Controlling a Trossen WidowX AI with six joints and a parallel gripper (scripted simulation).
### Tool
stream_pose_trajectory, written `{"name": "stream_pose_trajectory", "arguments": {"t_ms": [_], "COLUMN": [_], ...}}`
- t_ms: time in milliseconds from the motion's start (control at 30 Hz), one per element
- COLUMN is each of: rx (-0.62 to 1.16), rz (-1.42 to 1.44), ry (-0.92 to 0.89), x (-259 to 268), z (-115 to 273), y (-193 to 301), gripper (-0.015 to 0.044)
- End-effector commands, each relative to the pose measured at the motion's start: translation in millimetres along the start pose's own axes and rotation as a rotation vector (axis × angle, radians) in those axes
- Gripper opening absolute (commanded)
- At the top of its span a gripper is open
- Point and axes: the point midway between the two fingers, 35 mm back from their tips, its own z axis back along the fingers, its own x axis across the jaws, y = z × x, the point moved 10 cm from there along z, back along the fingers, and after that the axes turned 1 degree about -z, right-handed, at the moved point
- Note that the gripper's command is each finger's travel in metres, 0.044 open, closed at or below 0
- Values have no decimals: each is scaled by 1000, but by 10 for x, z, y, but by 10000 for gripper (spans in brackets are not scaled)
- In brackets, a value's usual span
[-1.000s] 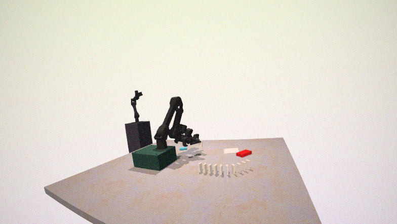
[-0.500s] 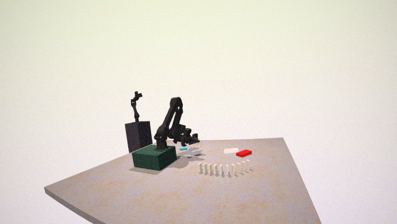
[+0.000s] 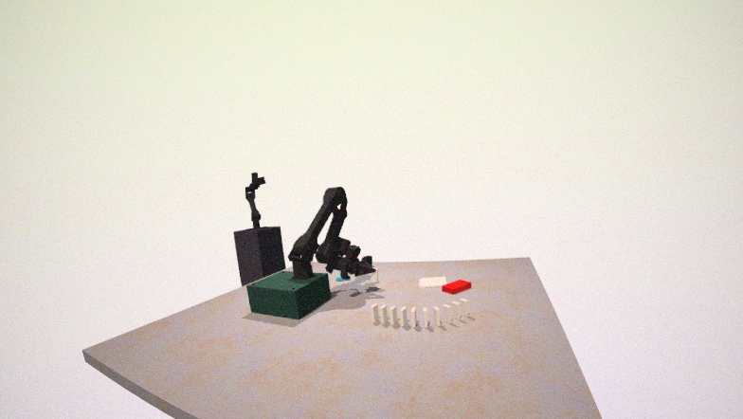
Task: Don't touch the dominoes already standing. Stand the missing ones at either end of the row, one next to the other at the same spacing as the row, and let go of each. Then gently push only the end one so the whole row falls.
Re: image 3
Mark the red rectangular block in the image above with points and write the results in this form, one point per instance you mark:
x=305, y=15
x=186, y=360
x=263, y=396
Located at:
x=456, y=287

